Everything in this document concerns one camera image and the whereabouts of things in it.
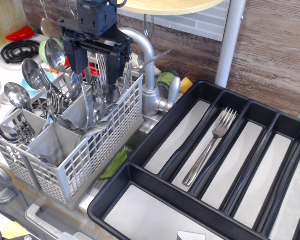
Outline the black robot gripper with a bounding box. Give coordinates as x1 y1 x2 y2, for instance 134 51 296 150
57 0 133 86

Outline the silver fork being moved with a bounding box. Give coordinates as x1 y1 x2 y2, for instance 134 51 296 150
91 53 106 121

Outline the silver spoon centre basket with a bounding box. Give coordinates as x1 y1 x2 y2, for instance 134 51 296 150
67 72 83 102

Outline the grey plastic cutlery basket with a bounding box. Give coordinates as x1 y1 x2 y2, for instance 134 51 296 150
0 72 144 210

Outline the silver fork in tray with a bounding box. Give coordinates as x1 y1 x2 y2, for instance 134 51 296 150
182 108 237 187

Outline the black cutlery tray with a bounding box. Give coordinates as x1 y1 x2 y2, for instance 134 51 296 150
87 81 300 240

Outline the large silver spoon upper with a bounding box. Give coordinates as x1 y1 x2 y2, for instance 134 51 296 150
45 38 69 75

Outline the large silver spoon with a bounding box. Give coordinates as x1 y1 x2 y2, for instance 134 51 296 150
21 58 60 93
4 82 33 113
45 38 69 75

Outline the blue bowl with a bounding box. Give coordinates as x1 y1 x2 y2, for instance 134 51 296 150
21 71 56 99

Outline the green bowl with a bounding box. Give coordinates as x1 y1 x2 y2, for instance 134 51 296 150
38 38 65 64

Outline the hanging round strainer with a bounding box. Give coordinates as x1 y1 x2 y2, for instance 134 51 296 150
39 0 54 38

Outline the large silver spoon middle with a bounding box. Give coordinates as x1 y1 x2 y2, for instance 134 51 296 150
21 58 60 93

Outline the silver kitchen faucet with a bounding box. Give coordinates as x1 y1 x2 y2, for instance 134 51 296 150
119 27 181 116

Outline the green toy can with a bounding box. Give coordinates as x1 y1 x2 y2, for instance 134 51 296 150
157 69 179 87

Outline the light wooden round shelf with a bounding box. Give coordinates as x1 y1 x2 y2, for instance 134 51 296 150
121 0 224 16

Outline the red toy chili pepper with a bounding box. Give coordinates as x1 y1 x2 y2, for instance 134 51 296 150
5 25 39 41

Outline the black coil stove burner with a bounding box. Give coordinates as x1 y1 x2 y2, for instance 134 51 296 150
0 40 40 64

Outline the large silver spoon left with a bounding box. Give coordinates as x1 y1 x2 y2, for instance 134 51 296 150
4 82 33 113

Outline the yellow toy corn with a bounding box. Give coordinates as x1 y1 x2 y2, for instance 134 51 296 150
180 77 193 94

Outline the green toy leaf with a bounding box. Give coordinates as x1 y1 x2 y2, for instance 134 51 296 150
99 149 128 180

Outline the silver spoon front left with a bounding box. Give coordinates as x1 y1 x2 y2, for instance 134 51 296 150
0 124 22 144

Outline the white metal pole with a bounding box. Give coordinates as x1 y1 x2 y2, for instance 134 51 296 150
215 0 247 88

